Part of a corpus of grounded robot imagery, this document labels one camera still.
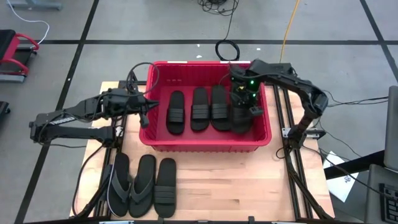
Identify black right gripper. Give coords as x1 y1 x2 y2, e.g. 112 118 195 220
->
231 67 261 108

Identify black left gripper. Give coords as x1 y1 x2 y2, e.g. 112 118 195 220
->
102 88 160 118

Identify black slide sandal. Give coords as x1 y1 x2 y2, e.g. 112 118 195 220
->
190 86 211 132
165 90 187 136
153 157 177 218
229 93 253 135
210 85 231 132

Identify red plastic bin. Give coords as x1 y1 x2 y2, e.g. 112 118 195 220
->
139 60 273 153

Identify black flip-flop sandal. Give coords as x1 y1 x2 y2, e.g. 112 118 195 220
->
107 152 131 218
128 154 156 218

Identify black bar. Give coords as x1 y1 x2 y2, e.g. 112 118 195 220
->
323 150 386 180

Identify white paper sheet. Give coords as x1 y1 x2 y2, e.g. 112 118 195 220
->
323 151 360 203

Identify grey monitor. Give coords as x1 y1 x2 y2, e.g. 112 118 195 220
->
384 85 398 172

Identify grey metal base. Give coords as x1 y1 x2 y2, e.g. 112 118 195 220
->
6 0 63 11

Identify grey desk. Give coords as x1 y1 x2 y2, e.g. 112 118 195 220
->
364 164 398 224

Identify black keyboard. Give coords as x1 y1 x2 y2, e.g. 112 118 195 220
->
379 182 398 224

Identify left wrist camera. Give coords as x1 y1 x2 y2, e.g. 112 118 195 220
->
139 111 150 129

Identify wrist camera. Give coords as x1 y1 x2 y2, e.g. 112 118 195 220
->
248 105 265 118
139 111 150 129

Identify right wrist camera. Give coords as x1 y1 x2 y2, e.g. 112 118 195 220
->
248 105 265 118

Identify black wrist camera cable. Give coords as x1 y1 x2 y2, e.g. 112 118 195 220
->
126 61 160 98

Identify coiled black cable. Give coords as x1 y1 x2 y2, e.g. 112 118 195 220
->
214 12 241 62

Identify orange floor cable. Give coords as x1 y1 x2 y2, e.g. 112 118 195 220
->
279 0 301 64

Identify tangled black cable bundle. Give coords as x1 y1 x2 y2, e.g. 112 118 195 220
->
197 0 240 16

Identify black aluminium frame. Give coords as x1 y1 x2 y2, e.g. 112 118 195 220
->
74 70 147 218
273 83 335 220

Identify thin white cable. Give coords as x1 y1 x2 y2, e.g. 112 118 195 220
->
106 155 121 218

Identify black arm base cable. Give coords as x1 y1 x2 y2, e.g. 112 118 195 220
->
71 144 108 218

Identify black power cables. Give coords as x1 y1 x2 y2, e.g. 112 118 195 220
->
323 89 389 108

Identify long black cable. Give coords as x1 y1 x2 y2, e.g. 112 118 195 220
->
318 147 386 198

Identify white floor cable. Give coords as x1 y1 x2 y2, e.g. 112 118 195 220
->
6 0 50 45

